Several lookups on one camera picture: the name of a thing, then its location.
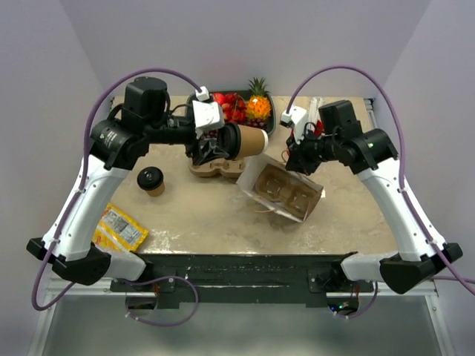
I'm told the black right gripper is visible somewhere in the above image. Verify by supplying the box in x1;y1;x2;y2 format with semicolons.
286;125;341;176

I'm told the black cup lid bottom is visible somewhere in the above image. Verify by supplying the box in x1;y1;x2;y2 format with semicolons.
217;122;241;159

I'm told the black cup lid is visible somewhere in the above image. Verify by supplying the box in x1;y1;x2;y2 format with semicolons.
217;122;241;159
137;166;163;191

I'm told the brown pulp cup carrier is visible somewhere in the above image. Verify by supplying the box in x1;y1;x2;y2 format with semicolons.
189;159;246;179

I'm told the brown white paper bag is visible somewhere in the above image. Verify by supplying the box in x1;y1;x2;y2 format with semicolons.
237;154;319;223

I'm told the brown paper cup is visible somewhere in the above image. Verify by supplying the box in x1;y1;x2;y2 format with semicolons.
146;181;165;197
235;125;269;159

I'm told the black cup lid top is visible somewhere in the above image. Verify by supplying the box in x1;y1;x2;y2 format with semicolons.
137;166;163;191

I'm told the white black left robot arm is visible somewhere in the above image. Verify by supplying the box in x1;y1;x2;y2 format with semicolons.
27;76;224;291

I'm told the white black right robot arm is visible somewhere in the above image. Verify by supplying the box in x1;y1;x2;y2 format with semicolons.
280;100;463;294

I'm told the red ribbed straw cup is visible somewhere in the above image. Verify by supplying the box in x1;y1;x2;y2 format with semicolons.
291;120;324;143

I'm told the dark grape bunch right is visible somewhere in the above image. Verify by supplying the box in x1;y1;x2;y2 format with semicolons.
204;119;274;139

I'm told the strawberry bunch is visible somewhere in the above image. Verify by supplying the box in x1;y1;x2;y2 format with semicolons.
212;92;246;124

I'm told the dark grey fruit tray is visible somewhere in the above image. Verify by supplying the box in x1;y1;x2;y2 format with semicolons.
186;90;278;136

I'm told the orange pineapple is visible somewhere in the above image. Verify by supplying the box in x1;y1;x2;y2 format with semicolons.
246;77;272;120

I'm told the yellow chips bag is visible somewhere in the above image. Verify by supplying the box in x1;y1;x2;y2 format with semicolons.
92;203;149;252

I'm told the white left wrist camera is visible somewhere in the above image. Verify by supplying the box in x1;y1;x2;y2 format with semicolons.
191;86;225;138

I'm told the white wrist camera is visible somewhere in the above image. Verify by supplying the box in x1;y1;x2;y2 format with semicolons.
280;105;309;145
191;86;225;138

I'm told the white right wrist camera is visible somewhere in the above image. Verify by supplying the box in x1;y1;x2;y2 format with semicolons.
280;105;309;145

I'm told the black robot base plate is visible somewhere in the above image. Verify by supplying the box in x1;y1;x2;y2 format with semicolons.
111;254;374;309

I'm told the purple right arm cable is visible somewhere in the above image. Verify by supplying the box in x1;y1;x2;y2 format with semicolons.
285;65;475;320

